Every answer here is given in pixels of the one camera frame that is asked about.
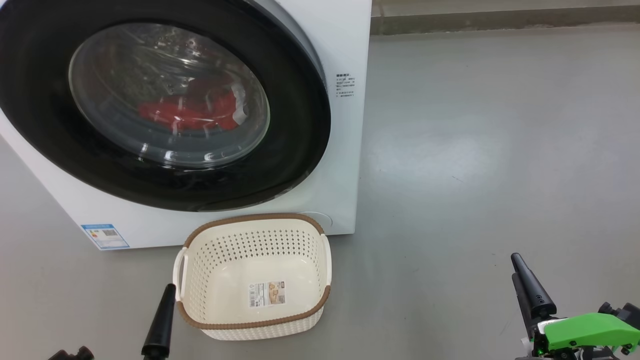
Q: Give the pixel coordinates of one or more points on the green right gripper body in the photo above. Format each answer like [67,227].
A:
[580,332]

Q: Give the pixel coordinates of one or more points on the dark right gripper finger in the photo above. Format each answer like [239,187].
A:
[529,317]
[537,297]

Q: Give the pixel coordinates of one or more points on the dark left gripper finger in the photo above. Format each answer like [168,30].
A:
[160,325]

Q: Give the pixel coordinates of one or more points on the black round glass washer door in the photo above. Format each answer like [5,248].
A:
[40,100]

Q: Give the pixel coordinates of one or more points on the cream perforated basket brown rim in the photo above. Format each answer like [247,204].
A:
[225,295]

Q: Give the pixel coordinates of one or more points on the white front-load washing machine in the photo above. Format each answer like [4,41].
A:
[345,150]

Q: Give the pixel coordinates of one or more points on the blue energy label sticker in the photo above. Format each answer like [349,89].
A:
[105,236]

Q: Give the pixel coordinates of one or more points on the paper product label sticker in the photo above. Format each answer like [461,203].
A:
[267,294]

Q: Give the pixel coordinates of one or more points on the round white filter cover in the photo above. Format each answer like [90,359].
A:
[321,220]

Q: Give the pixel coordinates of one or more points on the black text warning label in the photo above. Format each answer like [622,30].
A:
[345,80]

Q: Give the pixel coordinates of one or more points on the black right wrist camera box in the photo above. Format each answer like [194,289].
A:
[622,312]

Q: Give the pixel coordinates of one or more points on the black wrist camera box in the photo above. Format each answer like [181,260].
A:
[75,354]
[622,312]

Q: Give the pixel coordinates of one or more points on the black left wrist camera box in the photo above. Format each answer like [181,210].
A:
[75,354]

